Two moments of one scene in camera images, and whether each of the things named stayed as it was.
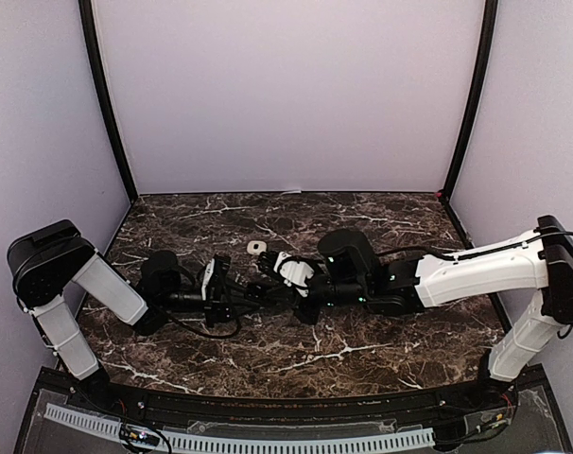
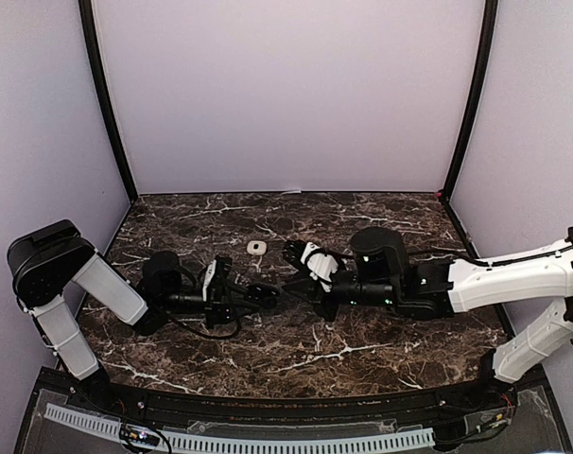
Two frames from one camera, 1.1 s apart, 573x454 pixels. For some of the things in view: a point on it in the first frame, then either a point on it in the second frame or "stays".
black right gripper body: [307, 315] → [328, 310]
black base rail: [211, 407] stays
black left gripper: [221, 307] stays
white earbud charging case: [256, 247] stays
